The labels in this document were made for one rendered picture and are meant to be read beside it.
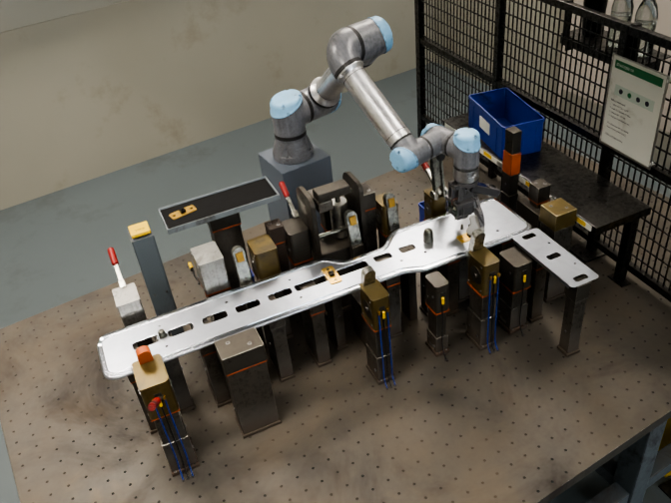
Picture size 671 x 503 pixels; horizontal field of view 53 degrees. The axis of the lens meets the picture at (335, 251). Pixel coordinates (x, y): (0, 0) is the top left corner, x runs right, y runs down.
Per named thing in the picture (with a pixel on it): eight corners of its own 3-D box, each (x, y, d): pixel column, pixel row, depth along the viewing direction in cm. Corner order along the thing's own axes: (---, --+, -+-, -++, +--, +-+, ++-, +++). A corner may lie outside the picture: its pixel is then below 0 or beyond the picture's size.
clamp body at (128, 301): (148, 391, 218) (115, 307, 196) (141, 367, 227) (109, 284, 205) (170, 383, 220) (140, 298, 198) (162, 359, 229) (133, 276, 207)
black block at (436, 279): (440, 364, 215) (440, 293, 198) (424, 344, 223) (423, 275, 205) (454, 358, 217) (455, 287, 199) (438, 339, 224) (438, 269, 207)
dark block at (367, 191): (369, 293, 245) (361, 196, 220) (361, 283, 250) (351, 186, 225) (381, 289, 246) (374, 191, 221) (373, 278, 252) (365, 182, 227)
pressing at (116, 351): (107, 390, 180) (105, 386, 179) (95, 338, 197) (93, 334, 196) (536, 230, 218) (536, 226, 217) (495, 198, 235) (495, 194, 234)
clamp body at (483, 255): (484, 357, 216) (488, 272, 195) (463, 335, 225) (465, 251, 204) (501, 350, 218) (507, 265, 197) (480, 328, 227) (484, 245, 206)
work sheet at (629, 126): (649, 170, 211) (669, 76, 193) (598, 142, 228) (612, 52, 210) (654, 169, 212) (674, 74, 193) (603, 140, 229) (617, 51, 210)
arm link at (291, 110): (267, 131, 246) (261, 96, 238) (296, 118, 252) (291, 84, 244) (286, 141, 238) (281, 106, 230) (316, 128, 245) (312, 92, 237)
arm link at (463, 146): (463, 123, 199) (486, 131, 193) (463, 156, 205) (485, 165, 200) (445, 132, 195) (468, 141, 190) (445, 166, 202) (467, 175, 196)
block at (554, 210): (545, 302, 233) (556, 216, 211) (531, 289, 239) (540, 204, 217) (565, 295, 235) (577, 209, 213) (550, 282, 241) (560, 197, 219)
